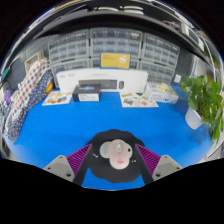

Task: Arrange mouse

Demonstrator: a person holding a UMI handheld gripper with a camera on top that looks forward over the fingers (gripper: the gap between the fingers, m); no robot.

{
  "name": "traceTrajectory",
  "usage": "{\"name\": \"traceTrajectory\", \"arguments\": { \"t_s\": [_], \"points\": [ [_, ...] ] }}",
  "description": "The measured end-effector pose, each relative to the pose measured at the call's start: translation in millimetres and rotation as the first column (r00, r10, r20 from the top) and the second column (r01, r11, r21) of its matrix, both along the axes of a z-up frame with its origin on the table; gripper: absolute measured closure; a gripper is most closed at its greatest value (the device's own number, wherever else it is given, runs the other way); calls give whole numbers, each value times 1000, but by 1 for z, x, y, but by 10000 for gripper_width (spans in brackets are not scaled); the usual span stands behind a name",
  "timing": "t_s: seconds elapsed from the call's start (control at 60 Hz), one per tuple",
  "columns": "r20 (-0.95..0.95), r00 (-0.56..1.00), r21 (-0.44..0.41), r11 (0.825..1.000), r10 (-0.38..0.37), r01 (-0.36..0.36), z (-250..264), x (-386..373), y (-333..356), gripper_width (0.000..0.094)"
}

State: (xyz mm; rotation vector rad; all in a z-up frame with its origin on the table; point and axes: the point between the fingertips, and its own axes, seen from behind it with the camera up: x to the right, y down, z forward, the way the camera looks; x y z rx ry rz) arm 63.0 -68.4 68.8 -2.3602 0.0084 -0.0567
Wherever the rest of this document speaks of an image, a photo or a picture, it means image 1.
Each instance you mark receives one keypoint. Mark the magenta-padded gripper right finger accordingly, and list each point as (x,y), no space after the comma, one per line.
(166,165)

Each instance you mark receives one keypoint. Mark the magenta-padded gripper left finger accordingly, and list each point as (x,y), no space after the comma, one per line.
(60,165)

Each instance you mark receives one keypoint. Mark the black round mouse pad with eyes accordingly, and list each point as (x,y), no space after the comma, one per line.
(110,175)

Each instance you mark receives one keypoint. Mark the navy polka dot cloth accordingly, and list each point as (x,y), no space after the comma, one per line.
(16,123)

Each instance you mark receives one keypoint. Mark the printed picture sheet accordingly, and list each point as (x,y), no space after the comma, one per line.
(138,100)
(57,98)

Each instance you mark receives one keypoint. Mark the white carton box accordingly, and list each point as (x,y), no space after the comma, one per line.
(161,95)

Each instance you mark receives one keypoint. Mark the green potted plant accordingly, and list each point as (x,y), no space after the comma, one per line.
(203,96)

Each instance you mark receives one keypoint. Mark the yellow red small item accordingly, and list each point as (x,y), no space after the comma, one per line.
(49,88)

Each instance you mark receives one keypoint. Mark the small black box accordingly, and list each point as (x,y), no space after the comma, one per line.
(85,90)

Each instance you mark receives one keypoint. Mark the purple crumpled bag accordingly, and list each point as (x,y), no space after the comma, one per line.
(7,97)

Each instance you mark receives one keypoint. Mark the red blue checkered cloth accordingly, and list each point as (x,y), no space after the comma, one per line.
(30,83)

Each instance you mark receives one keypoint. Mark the long white keyboard box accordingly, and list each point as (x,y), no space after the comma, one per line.
(133,78)

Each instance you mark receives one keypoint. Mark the white woven basket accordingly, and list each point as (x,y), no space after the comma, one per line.
(33,60)

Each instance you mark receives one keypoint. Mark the yellow and blue box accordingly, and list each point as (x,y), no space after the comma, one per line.
(115,61)

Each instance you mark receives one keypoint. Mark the white wall socket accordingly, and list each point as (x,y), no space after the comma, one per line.
(177,78)

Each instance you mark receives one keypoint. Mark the teal wall-mounted tool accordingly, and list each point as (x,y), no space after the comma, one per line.
(5,74)

